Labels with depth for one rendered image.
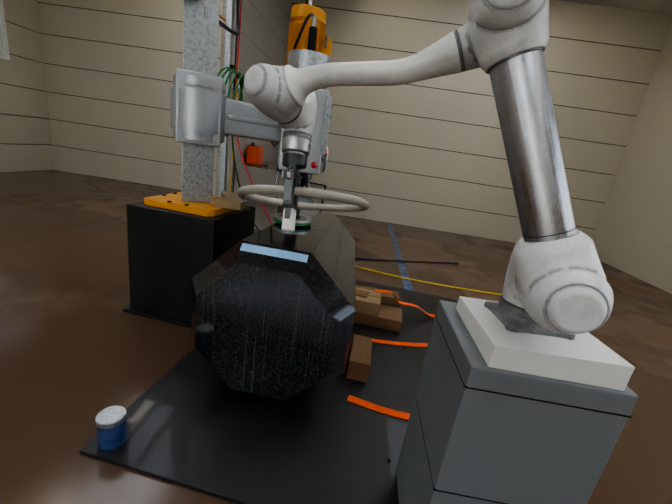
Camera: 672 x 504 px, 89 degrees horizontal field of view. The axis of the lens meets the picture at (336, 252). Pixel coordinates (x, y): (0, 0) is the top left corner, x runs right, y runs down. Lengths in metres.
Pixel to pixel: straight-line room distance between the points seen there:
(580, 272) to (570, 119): 6.81
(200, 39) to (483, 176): 5.60
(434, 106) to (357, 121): 1.39
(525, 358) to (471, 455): 0.31
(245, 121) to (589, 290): 2.11
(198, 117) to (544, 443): 2.21
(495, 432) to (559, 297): 0.43
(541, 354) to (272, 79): 0.92
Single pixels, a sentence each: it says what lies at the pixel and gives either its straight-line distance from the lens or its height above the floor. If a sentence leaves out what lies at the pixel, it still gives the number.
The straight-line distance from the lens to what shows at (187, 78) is 2.39.
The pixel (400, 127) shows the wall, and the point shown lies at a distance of 6.73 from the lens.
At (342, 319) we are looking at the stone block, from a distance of 1.52.
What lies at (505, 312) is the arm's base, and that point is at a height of 0.88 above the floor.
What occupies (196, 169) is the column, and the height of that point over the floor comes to 0.99.
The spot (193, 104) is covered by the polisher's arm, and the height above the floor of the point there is 1.38.
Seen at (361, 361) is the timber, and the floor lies 0.14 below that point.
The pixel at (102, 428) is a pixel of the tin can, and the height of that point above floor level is 0.13.
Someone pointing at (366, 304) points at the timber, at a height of 0.18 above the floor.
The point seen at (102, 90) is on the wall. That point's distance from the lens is 8.50.
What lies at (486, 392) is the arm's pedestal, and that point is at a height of 0.74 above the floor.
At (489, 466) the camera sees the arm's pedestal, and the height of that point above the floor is 0.51.
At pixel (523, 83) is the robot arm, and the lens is 0.83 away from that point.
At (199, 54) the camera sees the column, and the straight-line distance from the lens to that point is 2.45.
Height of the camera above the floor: 1.25
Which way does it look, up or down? 17 degrees down
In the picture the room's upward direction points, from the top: 8 degrees clockwise
